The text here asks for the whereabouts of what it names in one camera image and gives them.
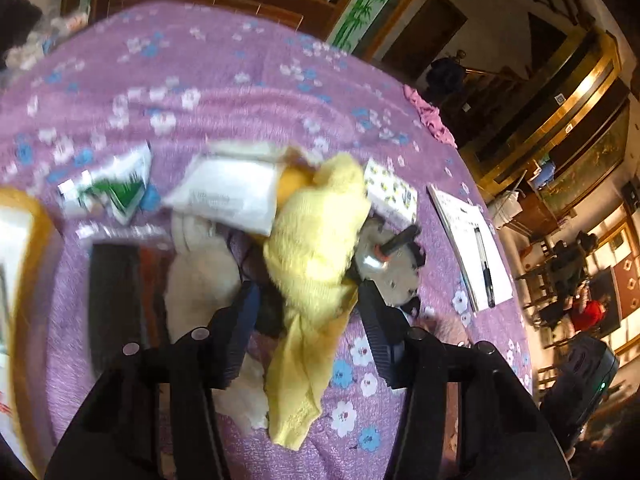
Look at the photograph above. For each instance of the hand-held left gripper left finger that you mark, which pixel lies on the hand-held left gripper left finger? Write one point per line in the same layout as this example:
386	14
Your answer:
241	320

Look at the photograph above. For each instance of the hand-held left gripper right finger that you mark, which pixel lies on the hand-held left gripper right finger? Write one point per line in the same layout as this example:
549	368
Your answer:
380	340

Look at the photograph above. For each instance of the cream plush cloth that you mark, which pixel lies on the cream plush cloth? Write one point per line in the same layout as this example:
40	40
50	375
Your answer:
200	270

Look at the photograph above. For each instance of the yellow towel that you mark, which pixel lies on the yellow towel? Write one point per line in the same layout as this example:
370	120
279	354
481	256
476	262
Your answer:
310	240

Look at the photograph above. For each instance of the white plastic packet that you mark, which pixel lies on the white plastic packet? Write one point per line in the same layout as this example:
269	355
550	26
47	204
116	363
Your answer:
225	190

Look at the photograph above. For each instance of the green and white packet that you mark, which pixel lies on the green and white packet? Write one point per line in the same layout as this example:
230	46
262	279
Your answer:
120	185

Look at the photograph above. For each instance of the yellow cardboard box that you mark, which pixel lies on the yellow cardboard box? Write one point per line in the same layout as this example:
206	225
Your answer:
42	240

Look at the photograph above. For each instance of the orange soft toy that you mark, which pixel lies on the orange soft toy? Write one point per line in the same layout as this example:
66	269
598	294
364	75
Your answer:
292	185

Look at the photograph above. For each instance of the silver disc motor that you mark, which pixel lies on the silver disc motor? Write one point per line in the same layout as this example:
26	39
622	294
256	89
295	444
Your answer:
395	275

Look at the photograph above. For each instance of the dark wooden chair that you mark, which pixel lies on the dark wooden chair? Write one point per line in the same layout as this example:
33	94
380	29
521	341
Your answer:
560	265

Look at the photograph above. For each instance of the black flat pouch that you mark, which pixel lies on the black flat pouch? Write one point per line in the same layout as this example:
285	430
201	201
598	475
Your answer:
115	300

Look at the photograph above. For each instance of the black pen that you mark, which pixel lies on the black pen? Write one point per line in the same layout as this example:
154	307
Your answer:
484	265

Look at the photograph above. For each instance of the white notebook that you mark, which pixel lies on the white notebook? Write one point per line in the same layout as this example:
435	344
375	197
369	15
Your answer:
457	230

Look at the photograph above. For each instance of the patterned tissue pack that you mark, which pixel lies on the patterned tissue pack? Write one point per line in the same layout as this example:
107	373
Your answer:
390	190

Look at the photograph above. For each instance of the white bucket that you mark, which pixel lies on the white bucket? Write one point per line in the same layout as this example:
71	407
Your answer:
505	210

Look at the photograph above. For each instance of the pink cloth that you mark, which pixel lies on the pink cloth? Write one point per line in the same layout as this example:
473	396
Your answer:
430	115

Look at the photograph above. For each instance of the purple floral bedspread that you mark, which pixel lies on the purple floral bedspread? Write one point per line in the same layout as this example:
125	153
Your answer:
225	85

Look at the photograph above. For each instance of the gold trimmed wooden cabinet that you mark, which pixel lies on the gold trimmed wooden cabinet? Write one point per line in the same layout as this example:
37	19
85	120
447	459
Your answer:
560	110

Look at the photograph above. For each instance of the brown wooden door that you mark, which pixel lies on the brown wooden door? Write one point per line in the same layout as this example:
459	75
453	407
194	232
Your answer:
425	35

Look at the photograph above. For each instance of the bamboo painted panel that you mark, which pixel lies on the bamboo painted panel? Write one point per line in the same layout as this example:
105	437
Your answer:
370	0

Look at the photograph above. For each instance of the doll in plastic wrap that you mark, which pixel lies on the doll in plastic wrap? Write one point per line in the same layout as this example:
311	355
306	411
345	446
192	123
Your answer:
45	40

